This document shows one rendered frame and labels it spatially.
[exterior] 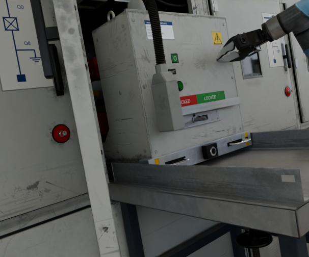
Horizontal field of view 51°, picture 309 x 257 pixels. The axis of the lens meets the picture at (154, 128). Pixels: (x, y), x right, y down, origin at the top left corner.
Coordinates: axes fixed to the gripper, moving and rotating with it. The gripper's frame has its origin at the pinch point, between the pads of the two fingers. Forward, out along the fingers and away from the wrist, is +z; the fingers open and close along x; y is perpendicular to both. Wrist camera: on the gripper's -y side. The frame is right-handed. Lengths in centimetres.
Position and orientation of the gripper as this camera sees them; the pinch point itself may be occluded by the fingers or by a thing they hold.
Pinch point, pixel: (219, 58)
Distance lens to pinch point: 127.0
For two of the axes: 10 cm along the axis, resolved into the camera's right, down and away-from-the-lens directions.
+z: -7.2, 3.6, 5.9
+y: 5.8, -1.5, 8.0
